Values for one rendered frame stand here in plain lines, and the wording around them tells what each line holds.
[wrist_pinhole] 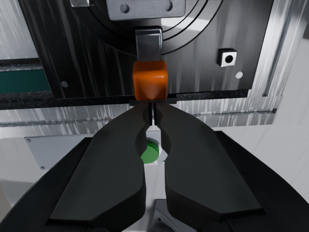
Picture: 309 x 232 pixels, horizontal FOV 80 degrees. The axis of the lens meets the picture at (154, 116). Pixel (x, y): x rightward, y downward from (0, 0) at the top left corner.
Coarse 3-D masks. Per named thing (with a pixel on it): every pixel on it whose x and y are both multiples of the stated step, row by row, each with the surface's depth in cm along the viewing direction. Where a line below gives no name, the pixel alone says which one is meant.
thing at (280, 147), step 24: (0, 144) 40; (24, 144) 40; (240, 144) 42; (264, 144) 42; (288, 144) 42; (0, 168) 44; (24, 168) 44; (144, 168) 45; (288, 168) 46; (24, 192) 49; (144, 216) 56
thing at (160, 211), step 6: (156, 204) 50; (162, 204) 50; (156, 210) 48; (162, 210) 48; (156, 216) 49; (162, 216) 47; (168, 216) 47; (156, 222) 50; (162, 222) 48; (168, 222) 46; (174, 222) 46; (180, 222) 46; (174, 228) 45; (180, 228) 45; (186, 228) 45; (192, 228) 46
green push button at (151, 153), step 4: (148, 140) 27; (148, 144) 26; (152, 144) 27; (156, 144) 28; (148, 148) 27; (152, 148) 27; (156, 148) 27; (144, 152) 27; (148, 152) 27; (152, 152) 27; (156, 152) 27; (144, 156) 27; (148, 156) 27; (152, 156) 27; (156, 156) 27; (144, 160) 28; (148, 160) 28; (152, 160) 28
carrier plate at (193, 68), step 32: (32, 0) 17; (64, 0) 17; (224, 0) 17; (256, 0) 18; (32, 32) 18; (64, 32) 19; (224, 32) 19; (256, 32) 19; (64, 64) 20; (96, 64) 20; (128, 64) 20; (192, 64) 21; (256, 64) 21; (64, 96) 22; (96, 96) 22
